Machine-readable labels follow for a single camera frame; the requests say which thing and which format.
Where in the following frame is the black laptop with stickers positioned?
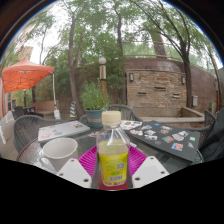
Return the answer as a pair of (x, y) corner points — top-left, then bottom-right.
(125, 119), (201, 163)

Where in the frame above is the black jacket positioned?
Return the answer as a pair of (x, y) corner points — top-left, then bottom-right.
(199, 108), (224, 163)

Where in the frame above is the wooden lamp post with globe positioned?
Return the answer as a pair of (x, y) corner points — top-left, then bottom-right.
(98, 57), (108, 98)

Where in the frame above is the silver laptop with stickers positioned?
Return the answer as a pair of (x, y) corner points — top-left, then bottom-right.
(37, 120), (91, 144)

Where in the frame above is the clear bottle with yellow label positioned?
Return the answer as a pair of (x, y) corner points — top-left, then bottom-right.
(96, 110), (131, 188)

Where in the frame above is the blue yellow striped cone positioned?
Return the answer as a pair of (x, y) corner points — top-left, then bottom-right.
(69, 100), (78, 119)

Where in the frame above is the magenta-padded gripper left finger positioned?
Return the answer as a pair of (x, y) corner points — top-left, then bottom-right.
(56, 145), (101, 189)

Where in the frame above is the wooden bench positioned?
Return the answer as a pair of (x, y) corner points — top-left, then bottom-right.
(29, 99), (59, 118)

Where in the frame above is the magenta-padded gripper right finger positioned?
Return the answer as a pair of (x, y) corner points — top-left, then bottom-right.
(128, 145), (170, 189)

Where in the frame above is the white sticker sheet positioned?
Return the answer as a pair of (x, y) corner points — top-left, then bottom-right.
(119, 119), (143, 131)

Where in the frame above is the green plant in blue pot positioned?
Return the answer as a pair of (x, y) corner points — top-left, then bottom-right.
(79, 80), (110, 128)

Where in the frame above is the white ceramic mug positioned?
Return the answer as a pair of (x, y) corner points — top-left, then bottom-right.
(37, 137), (79, 173)

